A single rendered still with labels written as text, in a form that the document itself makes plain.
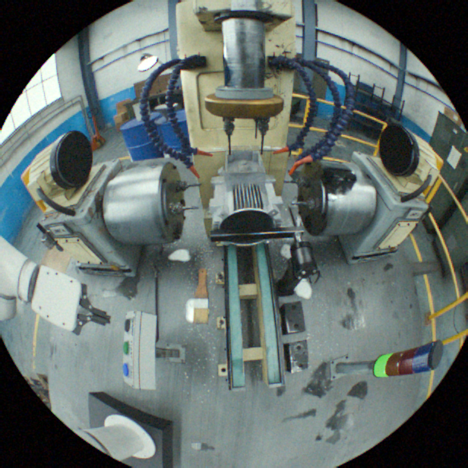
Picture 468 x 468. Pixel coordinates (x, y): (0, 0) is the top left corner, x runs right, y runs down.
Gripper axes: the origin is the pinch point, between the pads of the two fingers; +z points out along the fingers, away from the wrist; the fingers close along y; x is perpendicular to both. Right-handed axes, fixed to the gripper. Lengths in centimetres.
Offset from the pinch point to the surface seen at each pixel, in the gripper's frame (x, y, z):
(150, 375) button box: -3.5, -10.1, 10.4
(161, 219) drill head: -5.4, 25.9, 7.8
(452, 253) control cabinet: -216, 20, 274
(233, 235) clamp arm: -15.1, 24.5, 23.7
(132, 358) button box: -3.4, -6.8, 6.5
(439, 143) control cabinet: -293, 155, 207
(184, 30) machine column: -41, 59, -26
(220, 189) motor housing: -15.0, 38.3, 19.0
